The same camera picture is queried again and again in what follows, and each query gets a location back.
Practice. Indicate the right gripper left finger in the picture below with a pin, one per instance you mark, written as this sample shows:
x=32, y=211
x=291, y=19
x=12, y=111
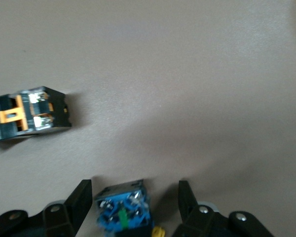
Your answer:
x=71, y=212

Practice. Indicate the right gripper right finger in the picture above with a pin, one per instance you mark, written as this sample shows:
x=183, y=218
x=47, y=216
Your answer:
x=195, y=217

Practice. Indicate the yellow mushroom push button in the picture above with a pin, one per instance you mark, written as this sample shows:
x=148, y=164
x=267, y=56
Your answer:
x=123, y=209

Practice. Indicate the red button orange-black block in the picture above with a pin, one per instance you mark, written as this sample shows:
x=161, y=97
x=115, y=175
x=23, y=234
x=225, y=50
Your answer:
x=39, y=116

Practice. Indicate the brown table mat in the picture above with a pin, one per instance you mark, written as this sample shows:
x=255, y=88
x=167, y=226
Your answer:
x=162, y=61

